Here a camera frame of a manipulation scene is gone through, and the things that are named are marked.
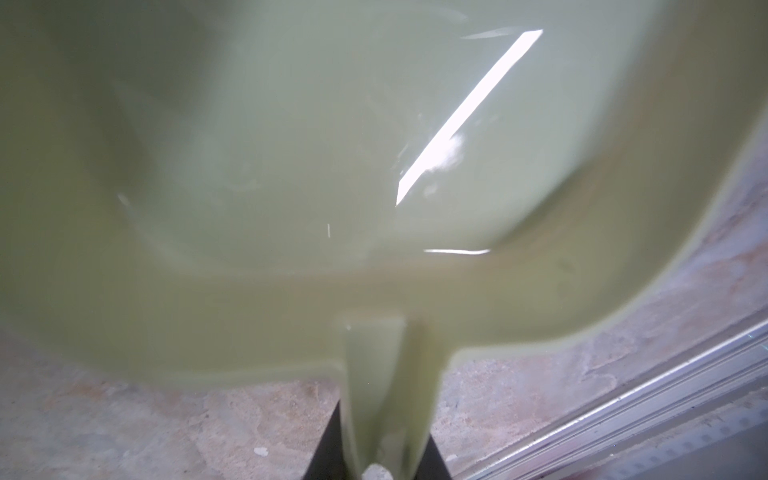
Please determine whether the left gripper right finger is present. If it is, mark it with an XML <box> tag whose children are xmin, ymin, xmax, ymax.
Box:
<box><xmin>414</xmin><ymin>436</ymin><xmax>452</xmax><ymax>480</ymax></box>

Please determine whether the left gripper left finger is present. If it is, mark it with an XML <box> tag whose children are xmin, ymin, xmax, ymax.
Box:
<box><xmin>302</xmin><ymin>404</ymin><xmax>348</xmax><ymax>480</ymax></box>

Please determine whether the aluminium rail frame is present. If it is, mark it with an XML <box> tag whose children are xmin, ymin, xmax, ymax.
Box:
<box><xmin>458</xmin><ymin>310</ymin><xmax>767</xmax><ymax>479</ymax></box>

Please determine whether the light green dustpan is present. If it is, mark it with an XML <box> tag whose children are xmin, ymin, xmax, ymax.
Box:
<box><xmin>1</xmin><ymin>1</ymin><xmax>767</xmax><ymax>479</ymax></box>

